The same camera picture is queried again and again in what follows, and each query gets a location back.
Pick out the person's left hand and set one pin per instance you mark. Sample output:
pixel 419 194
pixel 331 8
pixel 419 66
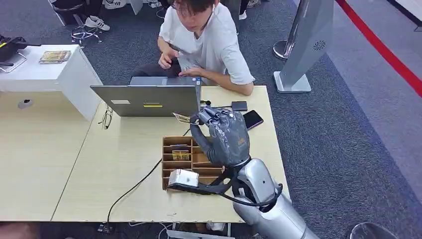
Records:
pixel 193 72

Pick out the person's right hand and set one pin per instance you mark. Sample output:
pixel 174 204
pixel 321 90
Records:
pixel 166 59

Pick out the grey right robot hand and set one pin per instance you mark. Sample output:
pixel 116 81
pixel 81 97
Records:
pixel 229 138

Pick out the yellow printed card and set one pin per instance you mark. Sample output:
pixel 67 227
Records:
pixel 181 118

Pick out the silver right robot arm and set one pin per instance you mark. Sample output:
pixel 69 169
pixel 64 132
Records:
pixel 273 211

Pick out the black smartphone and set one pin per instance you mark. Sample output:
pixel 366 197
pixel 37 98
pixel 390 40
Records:
pixel 253 119

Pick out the person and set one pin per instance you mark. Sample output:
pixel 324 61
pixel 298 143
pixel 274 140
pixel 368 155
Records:
pixel 211 43

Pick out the small black box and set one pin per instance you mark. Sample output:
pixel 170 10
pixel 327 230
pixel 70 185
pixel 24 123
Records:
pixel 239 106

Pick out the grey laptop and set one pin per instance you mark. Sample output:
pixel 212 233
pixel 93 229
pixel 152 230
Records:
pixel 138 100

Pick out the yellow card with dark print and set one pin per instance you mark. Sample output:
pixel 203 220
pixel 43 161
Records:
pixel 180 155

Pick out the wooden card box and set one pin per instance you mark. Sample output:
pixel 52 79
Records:
pixel 178 166

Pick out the white shoe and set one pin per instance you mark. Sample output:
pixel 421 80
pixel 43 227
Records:
pixel 114 3

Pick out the white sneaker with black stripes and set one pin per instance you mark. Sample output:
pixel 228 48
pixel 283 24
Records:
pixel 97 23

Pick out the eyeglasses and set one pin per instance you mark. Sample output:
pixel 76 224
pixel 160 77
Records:
pixel 106 118

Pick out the chrome stool base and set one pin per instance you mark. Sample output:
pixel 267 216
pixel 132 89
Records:
pixel 85 34

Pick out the white cabinet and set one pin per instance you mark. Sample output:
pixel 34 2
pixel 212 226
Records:
pixel 66 79

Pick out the silver laptop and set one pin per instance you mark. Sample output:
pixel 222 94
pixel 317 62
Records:
pixel 194 235

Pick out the stack of yellow cards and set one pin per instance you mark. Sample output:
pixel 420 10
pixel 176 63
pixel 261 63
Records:
pixel 55 56

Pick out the grey kiosk stand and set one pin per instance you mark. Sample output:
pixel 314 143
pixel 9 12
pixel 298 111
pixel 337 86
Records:
pixel 308 49

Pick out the grey round desk grommet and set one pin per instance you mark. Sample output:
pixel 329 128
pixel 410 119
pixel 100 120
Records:
pixel 25 103

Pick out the clear acrylic stand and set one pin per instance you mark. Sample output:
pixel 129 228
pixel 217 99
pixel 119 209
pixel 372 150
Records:
pixel 16 62

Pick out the black power strip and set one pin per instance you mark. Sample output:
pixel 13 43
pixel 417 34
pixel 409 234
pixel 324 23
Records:
pixel 105 228

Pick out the black device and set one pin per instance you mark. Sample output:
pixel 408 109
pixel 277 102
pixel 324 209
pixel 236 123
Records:
pixel 9 47

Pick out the round glass dome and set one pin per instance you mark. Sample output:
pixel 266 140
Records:
pixel 372 232

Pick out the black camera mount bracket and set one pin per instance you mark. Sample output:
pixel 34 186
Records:
pixel 211 188

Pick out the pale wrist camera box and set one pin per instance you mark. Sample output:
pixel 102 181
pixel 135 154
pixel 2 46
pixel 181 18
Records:
pixel 184 178

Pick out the chrome stanchion post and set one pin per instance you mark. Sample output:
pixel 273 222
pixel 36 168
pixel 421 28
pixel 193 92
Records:
pixel 290 36

